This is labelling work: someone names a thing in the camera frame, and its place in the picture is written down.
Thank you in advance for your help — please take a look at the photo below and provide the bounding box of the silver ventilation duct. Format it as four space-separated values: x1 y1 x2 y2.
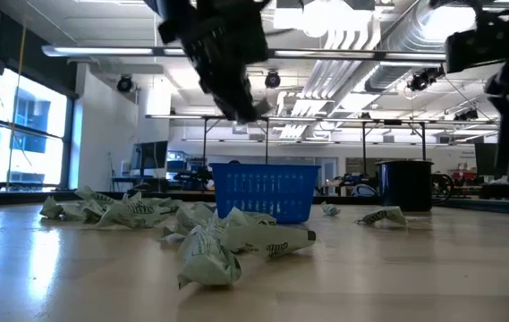
363 0 479 94

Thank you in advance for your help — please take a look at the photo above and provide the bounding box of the bright ceiling light panel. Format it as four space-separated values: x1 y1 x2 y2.
273 0 377 39

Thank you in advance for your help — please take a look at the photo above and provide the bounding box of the dark blue enamel mug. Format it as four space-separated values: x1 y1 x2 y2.
375 159 455 213

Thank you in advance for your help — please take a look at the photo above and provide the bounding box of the black overhead station frame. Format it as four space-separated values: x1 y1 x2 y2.
145 114 502 180

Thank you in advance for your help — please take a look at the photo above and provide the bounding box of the black aluminium table frame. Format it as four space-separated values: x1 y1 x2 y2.
0 164 509 216

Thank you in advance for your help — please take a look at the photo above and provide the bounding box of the black ceiling camera cluster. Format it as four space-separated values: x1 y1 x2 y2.
407 65 446 93

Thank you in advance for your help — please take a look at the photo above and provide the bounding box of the blue plastic basket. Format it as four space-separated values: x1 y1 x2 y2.
210 162 321 225

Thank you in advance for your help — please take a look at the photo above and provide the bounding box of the long ceiling light bar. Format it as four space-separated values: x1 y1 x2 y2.
41 43 447 63

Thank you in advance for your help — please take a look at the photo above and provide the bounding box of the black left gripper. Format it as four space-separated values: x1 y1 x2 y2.
158 0 271 124

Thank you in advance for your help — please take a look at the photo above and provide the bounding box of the large glass window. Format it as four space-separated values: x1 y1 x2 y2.
0 66 75 191

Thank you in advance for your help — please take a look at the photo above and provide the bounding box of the black ceiling spotlight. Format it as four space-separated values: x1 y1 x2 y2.
264 69 282 89
115 74 136 94

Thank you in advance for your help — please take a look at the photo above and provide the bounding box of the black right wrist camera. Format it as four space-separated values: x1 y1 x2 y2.
444 27 508 75

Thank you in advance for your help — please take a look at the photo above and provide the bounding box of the black computer monitor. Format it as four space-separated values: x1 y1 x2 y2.
474 142 499 178
129 140 170 179

